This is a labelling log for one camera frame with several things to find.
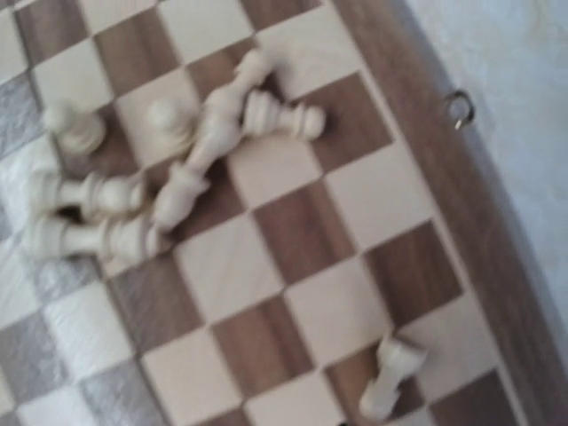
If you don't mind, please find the wooden chess board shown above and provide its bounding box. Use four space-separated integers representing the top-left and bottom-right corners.
1 1 567 425

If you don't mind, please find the white chess pawn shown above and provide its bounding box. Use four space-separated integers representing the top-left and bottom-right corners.
241 91 327 141
359 335 428 422

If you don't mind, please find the white chess pawn lying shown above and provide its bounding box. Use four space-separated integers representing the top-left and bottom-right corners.
241 91 327 141

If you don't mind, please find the white chess piece pile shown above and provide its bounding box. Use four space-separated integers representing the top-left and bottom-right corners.
28 99 152 226

